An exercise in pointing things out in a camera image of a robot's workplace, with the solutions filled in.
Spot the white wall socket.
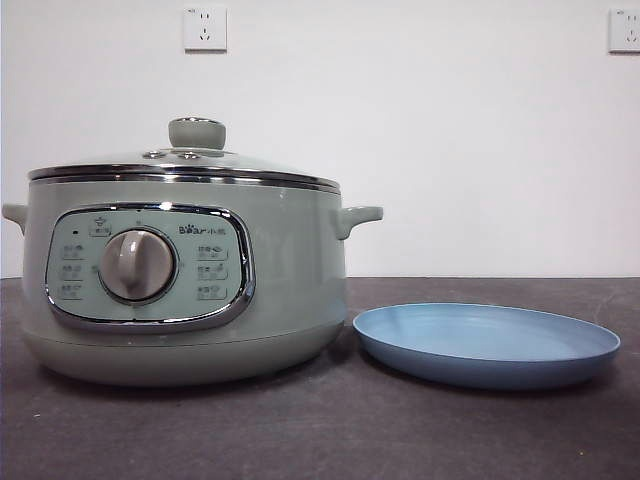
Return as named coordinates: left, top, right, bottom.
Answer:
left=608, top=8, right=640, bottom=55
left=183, top=7, right=228, bottom=53

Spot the blue plate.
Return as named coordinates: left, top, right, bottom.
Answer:
left=352, top=301, right=622, bottom=391

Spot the glass lid with green knob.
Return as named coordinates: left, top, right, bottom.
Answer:
left=27, top=117, right=335, bottom=194

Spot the pale green electric steamer pot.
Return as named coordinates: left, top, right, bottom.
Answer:
left=1, top=172, right=385, bottom=387

